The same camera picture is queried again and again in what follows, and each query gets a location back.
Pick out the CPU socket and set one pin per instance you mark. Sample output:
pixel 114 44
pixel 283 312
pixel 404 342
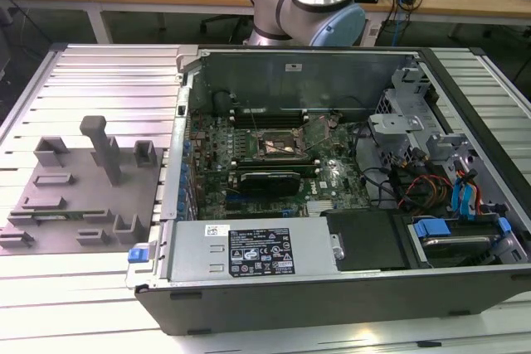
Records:
pixel 278 138

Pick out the black graphics card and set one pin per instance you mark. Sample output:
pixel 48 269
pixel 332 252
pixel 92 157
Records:
pixel 269 183

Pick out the blue board connector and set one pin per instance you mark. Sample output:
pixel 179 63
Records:
pixel 233 196

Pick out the green motherboard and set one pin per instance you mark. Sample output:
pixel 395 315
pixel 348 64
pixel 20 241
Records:
pixel 332 163

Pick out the silver finned heat sink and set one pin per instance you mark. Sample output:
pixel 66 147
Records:
pixel 319 208

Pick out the grey power supply unit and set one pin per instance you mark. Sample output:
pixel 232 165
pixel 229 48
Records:
pixel 199 254

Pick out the black flat drive cover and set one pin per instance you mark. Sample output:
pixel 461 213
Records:
pixel 365 238

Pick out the black office chair base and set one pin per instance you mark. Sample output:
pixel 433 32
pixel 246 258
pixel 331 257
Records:
pixel 215 22

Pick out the open PC case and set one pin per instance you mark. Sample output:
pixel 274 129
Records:
pixel 290 304

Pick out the blue case latch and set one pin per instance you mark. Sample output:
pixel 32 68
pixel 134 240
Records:
pixel 138 255

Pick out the hard disk in blue carrier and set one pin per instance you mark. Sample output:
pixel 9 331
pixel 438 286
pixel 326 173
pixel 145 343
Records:
pixel 431 227

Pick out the grey parts rack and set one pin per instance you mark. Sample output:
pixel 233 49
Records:
pixel 83 200

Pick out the green RAM stick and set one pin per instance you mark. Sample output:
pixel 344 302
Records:
pixel 74 217

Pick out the grey metal bracket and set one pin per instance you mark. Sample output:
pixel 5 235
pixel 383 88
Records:
pixel 390 122

